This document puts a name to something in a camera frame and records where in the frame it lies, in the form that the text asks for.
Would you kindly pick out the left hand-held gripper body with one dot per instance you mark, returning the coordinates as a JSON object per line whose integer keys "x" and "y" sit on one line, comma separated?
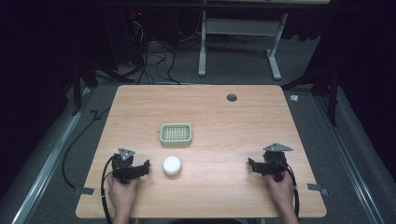
{"x": 122, "y": 169}

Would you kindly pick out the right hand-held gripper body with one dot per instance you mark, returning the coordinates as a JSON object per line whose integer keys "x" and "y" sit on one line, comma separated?
{"x": 275, "y": 165}

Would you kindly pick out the person's left hand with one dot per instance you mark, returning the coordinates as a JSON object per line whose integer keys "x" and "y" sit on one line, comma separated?
{"x": 122, "y": 194}

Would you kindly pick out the person's right hand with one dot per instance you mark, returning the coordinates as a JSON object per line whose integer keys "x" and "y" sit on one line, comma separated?
{"x": 281, "y": 193}

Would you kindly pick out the round white soap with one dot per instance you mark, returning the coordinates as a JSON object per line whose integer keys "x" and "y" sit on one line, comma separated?
{"x": 172, "y": 165}

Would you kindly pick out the grey tape piece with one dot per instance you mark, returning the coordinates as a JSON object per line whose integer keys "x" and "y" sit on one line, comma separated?
{"x": 85, "y": 190}
{"x": 316, "y": 188}

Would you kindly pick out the green slotted soap dish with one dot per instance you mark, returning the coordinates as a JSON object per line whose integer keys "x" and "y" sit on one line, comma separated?
{"x": 176, "y": 134}

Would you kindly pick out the crumpled white paper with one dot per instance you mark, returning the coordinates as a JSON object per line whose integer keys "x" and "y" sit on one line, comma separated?
{"x": 294, "y": 98}

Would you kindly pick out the black metal stand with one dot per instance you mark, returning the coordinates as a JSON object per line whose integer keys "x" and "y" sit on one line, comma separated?
{"x": 333, "y": 93}
{"x": 77, "y": 84}

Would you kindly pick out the metal floor rail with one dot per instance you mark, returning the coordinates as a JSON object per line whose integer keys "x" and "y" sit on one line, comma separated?
{"x": 350, "y": 155}
{"x": 46, "y": 169}

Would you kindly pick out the white metal desk frame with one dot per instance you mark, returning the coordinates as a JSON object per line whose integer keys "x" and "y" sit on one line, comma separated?
{"x": 241, "y": 27}

